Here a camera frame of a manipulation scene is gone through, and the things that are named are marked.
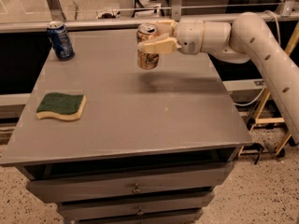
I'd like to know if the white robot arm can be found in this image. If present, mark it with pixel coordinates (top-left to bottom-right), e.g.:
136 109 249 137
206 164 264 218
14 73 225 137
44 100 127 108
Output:
137 12 299 143

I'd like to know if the drawer knob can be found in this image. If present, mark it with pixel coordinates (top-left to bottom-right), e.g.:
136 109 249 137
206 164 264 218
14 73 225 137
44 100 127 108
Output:
136 206 145 216
132 183 141 194

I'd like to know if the yellow metal cart frame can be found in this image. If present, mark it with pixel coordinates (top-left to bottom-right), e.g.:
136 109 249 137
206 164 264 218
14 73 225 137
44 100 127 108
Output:
238 22 299 162

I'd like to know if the green yellow sponge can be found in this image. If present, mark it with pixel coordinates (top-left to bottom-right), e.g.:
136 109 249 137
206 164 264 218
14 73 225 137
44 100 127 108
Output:
36 92 87 121

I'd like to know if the grey drawer cabinet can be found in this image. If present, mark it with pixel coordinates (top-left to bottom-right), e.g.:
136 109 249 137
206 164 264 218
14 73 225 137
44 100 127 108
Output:
1 29 251 224

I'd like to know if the metal railing bar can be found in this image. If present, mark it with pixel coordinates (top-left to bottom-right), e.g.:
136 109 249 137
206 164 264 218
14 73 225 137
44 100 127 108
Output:
0 11 299 34

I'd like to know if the orange soda can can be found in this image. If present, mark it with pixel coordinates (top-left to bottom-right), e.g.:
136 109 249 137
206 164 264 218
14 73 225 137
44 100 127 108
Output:
136 23 159 70

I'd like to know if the top drawer knob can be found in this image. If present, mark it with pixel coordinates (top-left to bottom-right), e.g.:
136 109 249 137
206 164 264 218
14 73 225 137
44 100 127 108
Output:
132 183 141 194

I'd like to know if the blue soda can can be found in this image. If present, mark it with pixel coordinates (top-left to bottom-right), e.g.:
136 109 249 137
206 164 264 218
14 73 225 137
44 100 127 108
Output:
47 21 75 60

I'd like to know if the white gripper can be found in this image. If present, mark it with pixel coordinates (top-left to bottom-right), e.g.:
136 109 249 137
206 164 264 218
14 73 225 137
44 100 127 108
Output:
137 20 205 55

